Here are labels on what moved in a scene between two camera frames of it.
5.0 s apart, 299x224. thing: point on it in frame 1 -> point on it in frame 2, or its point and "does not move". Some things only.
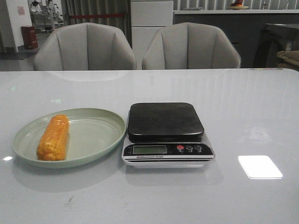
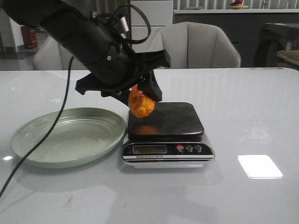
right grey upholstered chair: [189, 45] does not move
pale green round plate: [67, 138] does not move
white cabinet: [147, 17] does not move
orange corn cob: [53, 144] -> [140, 106]
